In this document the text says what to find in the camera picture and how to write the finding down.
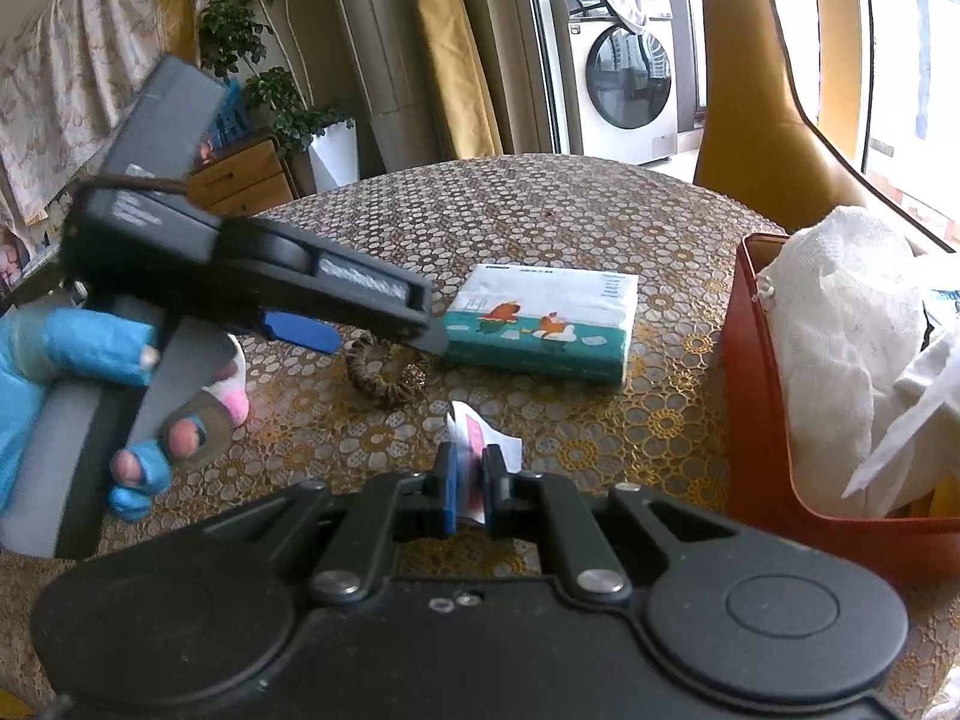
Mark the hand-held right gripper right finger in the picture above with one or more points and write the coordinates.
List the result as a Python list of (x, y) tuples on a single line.
[(495, 495)]

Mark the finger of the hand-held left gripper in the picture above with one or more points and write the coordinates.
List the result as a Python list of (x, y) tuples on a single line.
[(300, 330), (360, 310)]

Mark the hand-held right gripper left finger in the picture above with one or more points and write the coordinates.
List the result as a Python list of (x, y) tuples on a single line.
[(448, 487)]

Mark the small pink sachet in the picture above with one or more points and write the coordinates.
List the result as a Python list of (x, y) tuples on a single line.
[(495, 442)]

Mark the pink white plush toy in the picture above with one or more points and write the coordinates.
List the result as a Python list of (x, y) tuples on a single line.
[(234, 390)]

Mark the green white tissue pack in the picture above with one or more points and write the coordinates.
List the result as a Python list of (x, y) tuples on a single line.
[(540, 315)]

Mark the red box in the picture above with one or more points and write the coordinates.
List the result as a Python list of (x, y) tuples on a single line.
[(750, 405)]

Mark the white mesh cloth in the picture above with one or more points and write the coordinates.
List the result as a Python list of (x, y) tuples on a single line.
[(840, 330)]

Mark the white tissue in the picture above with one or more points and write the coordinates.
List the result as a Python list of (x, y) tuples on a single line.
[(915, 427)]

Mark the person's left hand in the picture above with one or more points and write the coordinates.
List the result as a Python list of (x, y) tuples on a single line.
[(75, 345)]

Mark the wooden drawer cabinet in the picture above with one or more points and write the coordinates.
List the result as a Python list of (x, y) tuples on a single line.
[(240, 180)]

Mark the blue bottle pack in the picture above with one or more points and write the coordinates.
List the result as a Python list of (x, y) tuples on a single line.
[(229, 120)]

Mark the white planter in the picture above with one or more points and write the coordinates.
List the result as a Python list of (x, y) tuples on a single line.
[(336, 157)]

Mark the floral cloth cover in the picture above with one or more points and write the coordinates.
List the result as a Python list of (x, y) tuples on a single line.
[(67, 75)]

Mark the green potted plant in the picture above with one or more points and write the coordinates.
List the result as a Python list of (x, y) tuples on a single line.
[(247, 37)]

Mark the beige standing air conditioner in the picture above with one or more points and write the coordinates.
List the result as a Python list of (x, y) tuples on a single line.
[(382, 52)]

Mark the yellow curtain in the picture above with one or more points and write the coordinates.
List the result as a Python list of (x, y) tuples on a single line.
[(457, 52)]

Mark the white washing machine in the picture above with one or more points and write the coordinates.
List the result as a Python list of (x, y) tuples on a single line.
[(622, 75)]

